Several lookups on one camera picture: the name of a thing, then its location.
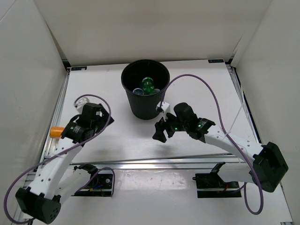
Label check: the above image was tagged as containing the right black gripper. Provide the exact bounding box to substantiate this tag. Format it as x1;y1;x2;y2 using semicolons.
152;109;188;143

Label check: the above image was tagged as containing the clear bottle blue label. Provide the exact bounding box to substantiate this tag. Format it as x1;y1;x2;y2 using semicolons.
133;88;144;95

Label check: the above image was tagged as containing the orange plastic bottle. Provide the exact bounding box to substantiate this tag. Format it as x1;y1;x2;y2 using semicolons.
49;127;64;138

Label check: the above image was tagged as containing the green plastic bottle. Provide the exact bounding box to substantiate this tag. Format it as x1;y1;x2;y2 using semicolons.
142;77;155;95

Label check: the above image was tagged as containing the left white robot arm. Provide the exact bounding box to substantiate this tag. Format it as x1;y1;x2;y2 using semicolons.
15;103;114;225

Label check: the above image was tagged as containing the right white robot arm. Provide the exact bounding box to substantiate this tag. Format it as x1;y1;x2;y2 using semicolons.
152;102;288;193

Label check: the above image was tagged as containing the black plastic bin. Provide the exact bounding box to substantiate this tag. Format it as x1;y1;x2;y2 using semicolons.
121;60;170;120

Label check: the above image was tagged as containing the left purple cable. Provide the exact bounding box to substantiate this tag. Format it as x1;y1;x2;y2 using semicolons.
3;94;115;223

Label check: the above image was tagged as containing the purple cable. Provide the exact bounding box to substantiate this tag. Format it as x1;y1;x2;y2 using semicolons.
159;74;263;215
3;94;115;223

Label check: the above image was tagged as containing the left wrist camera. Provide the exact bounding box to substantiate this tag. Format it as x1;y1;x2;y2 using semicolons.
73;97;90;111

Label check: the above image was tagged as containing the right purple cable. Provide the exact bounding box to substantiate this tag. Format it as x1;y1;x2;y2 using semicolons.
159;74;263;215

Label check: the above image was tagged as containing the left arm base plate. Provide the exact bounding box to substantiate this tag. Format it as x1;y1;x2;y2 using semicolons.
74;167;116;197

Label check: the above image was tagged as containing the aluminium frame rail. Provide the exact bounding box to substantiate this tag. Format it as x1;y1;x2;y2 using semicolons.
54;64;292;225

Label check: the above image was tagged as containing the white cable tie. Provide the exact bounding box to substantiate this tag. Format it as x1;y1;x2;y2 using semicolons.
225;103;244;137

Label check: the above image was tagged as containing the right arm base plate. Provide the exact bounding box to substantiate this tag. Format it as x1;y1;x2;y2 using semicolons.
192;172;241;198

